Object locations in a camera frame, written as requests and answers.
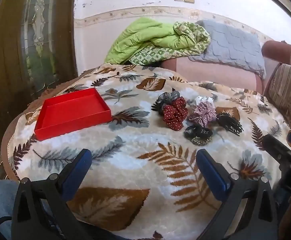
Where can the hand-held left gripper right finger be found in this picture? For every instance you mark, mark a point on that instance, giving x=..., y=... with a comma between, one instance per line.
x=210, y=173

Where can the leaf printed blanket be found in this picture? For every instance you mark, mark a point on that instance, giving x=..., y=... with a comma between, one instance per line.
x=145, y=142

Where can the wooden door with glass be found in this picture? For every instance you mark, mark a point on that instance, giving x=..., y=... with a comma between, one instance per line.
x=10, y=55

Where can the grey quilted pillow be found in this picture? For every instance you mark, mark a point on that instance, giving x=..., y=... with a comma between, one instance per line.
x=233, y=42

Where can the pink sofa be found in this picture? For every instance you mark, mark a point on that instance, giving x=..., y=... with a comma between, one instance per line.
x=210, y=72

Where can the red shallow box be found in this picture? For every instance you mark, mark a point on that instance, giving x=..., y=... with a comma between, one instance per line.
x=68, y=110

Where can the black sheer scrunchie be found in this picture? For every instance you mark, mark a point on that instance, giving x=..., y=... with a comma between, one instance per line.
x=166, y=97

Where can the white dotted scrunchie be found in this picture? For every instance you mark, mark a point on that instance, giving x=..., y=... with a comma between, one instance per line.
x=205, y=101

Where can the maroon plaid scrunchie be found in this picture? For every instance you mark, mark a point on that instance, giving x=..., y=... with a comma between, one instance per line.
x=201, y=115

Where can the green quilt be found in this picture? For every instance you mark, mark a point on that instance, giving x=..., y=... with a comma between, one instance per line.
x=145, y=37

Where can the blue fuzzy cloth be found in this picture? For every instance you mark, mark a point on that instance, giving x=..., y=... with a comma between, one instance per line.
x=0, y=200

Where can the red polka dot scrunchie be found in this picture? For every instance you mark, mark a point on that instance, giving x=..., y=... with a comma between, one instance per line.
x=175, y=115

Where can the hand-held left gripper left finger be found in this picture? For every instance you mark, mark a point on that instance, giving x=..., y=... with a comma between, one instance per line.
x=76, y=172

